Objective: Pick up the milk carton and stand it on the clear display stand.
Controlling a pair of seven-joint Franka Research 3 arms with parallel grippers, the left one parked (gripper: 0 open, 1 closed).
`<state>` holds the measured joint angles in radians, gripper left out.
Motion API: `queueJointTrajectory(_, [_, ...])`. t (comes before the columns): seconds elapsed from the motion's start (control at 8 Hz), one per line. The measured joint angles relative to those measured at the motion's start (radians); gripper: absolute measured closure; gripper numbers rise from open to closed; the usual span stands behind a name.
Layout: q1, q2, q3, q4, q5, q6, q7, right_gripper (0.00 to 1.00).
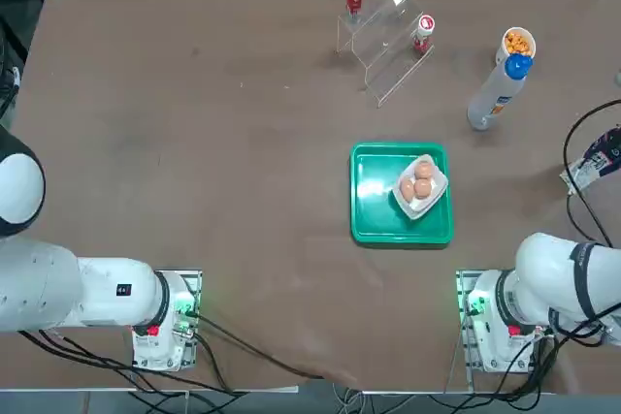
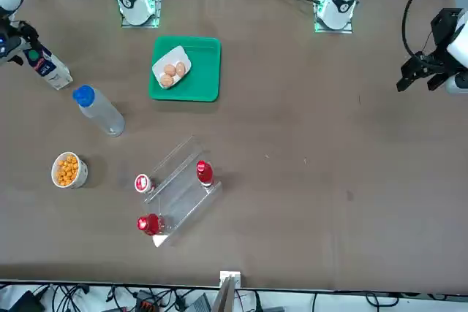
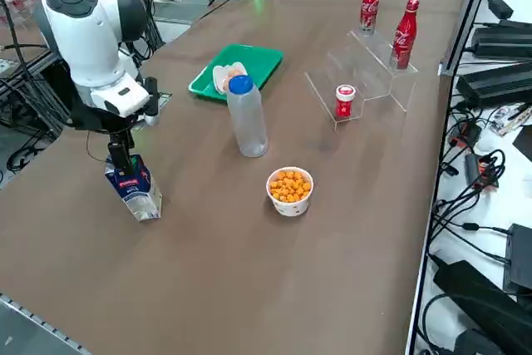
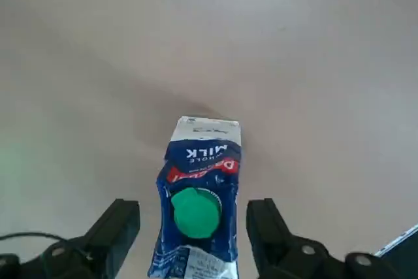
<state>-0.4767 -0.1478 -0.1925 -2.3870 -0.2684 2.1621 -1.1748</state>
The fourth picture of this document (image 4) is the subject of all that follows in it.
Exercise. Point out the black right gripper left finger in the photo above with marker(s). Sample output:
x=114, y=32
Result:
x=114, y=226

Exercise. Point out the blue white milk carton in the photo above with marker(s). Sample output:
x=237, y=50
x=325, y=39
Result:
x=202, y=161

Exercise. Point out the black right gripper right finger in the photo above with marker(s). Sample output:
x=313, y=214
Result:
x=267, y=226

